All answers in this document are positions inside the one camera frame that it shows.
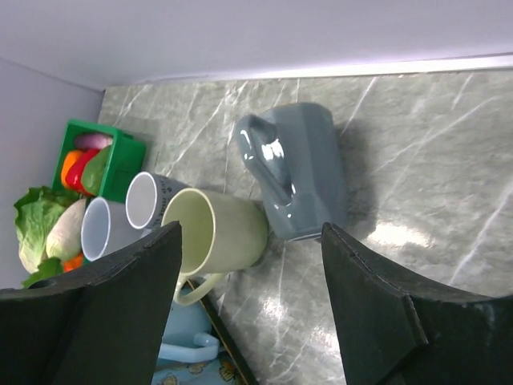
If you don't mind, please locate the white footed mug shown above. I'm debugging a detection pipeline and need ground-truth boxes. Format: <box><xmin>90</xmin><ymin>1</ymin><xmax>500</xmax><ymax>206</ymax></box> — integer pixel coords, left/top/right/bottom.
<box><xmin>81</xmin><ymin>197</ymin><xmax>143</xmax><ymax>261</ymax></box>

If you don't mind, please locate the green toy pepper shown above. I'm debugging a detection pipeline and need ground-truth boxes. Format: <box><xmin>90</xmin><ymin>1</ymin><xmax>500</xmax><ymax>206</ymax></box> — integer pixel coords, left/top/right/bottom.
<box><xmin>81</xmin><ymin>146</ymin><xmax>111</xmax><ymax>196</ymax></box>

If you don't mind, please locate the light blue hexagonal mug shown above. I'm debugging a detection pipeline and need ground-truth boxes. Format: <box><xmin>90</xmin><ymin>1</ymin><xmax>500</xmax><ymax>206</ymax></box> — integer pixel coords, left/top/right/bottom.
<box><xmin>158</xmin><ymin>302</ymin><xmax>220</xmax><ymax>363</ymax></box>

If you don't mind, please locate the orange toy pepper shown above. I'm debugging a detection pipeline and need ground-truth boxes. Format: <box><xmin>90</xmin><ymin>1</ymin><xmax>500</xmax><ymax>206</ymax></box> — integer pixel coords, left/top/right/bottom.
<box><xmin>60</xmin><ymin>149</ymin><xmax>84</xmax><ymax>188</ymax></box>

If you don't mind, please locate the white toy radish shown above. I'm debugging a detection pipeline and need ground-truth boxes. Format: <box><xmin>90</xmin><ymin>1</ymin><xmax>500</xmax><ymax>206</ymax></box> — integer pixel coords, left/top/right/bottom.
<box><xmin>22</xmin><ymin>198</ymin><xmax>88</xmax><ymax>288</ymax></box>

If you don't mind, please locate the green plastic crate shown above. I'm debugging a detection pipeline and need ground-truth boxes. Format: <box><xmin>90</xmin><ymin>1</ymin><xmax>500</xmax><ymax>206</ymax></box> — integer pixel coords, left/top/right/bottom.
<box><xmin>51</xmin><ymin>120</ymin><xmax>146</xmax><ymax>203</ymax></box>

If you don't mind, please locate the purple toy onion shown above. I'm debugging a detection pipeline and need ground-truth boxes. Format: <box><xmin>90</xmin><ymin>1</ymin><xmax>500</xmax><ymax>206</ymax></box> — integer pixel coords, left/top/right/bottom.
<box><xmin>74</xmin><ymin>132</ymin><xmax>113</xmax><ymax>151</ymax></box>

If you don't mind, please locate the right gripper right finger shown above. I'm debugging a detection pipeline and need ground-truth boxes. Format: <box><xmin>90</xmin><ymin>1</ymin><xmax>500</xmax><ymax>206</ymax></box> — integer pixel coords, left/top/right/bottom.
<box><xmin>321</xmin><ymin>223</ymin><xmax>512</xmax><ymax>384</ymax></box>

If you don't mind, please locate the pale green mug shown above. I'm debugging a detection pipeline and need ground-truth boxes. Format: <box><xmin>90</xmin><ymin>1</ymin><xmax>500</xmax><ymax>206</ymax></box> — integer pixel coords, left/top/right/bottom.
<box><xmin>161</xmin><ymin>188</ymin><xmax>269</xmax><ymax>306</ymax></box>

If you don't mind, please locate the dark grey mug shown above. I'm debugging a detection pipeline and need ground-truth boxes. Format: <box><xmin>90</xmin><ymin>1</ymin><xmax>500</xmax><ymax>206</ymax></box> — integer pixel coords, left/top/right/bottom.
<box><xmin>235</xmin><ymin>103</ymin><xmax>348</xmax><ymax>241</ymax></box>

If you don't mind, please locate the black serving tray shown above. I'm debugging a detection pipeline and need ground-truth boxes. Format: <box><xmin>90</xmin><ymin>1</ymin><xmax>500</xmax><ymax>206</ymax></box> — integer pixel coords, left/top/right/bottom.
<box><xmin>200</xmin><ymin>296</ymin><xmax>259</xmax><ymax>385</ymax></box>

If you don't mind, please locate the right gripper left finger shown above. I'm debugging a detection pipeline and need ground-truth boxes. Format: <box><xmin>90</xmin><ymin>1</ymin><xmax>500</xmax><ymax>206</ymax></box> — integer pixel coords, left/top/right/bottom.
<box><xmin>1</xmin><ymin>222</ymin><xmax>182</xmax><ymax>384</ymax></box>

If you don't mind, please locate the orange toy carrot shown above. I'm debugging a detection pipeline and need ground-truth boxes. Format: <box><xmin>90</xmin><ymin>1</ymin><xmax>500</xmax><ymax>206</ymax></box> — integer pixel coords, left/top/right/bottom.
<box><xmin>62</xmin><ymin>253</ymin><xmax>84</xmax><ymax>272</ymax></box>

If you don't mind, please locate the toy cabbage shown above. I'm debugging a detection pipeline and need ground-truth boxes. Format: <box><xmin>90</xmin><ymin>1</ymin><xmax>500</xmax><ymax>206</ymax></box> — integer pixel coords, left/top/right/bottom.
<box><xmin>14</xmin><ymin>186</ymin><xmax>81</xmax><ymax>274</ymax></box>

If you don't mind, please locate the red toy pepper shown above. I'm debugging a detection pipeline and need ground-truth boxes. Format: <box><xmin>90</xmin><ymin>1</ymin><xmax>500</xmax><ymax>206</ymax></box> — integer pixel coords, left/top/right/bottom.
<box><xmin>67</xmin><ymin>149</ymin><xmax>100</xmax><ymax>195</ymax></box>

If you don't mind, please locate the blue mug tan rim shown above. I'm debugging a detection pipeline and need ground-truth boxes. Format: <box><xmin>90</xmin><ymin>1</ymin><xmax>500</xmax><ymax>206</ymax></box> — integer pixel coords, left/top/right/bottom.
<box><xmin>151</xmin><ymin>355</ymin><xmax>244</xmax><ymax>384</ymax></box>

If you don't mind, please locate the small slate grey mug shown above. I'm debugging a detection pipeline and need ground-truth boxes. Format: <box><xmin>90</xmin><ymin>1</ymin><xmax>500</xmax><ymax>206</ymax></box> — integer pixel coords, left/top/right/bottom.
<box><xmin>125</xmin><ymin>172</ymin><xmax>188</xmax><ymax>229</ymax></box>

